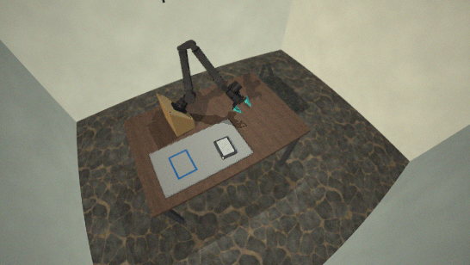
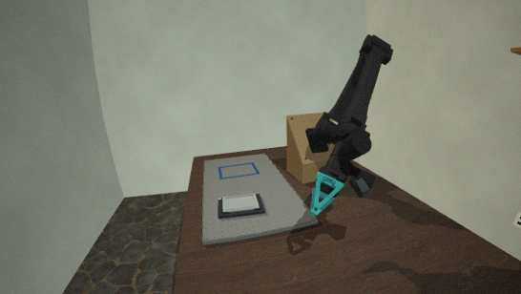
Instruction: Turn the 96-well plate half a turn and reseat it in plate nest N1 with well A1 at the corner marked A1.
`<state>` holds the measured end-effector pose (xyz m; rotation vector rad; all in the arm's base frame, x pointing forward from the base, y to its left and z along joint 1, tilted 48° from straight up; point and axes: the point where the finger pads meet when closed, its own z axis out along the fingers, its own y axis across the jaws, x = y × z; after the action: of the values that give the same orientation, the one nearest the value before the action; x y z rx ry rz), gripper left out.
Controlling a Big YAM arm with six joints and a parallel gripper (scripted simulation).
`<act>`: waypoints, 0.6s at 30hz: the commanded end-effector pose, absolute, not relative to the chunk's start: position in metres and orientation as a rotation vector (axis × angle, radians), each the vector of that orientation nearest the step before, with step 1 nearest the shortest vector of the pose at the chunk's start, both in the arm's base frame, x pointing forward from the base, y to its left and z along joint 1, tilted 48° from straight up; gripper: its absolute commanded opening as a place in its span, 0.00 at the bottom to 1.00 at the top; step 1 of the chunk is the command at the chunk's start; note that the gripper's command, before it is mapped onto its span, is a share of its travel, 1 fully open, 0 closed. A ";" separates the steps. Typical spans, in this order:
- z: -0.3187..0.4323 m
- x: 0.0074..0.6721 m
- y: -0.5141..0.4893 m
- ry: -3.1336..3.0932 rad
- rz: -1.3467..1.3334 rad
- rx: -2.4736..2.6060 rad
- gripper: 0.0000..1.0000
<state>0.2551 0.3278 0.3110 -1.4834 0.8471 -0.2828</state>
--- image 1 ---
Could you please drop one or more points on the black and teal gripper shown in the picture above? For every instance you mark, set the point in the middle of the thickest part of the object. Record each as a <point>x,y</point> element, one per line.
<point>236,100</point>

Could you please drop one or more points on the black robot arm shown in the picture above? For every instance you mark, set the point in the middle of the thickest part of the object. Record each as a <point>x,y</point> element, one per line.
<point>190,96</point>

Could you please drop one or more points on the white well plate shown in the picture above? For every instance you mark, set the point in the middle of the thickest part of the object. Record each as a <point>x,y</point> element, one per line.
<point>225,146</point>

